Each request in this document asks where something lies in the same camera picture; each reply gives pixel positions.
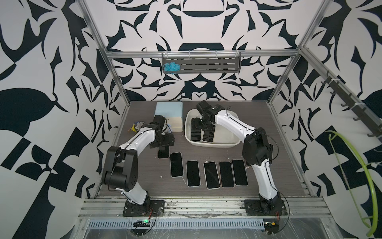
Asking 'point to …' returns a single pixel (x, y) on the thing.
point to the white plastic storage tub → (222, 137)
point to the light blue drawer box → (172, 111)
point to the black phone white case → (226, 174)
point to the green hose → (374, 229)
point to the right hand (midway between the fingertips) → (195, 126)
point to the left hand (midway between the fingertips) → (163, 141)
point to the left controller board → (142, 223)
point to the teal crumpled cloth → (171, 67)
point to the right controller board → (271, 228)
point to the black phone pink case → (193, 174)
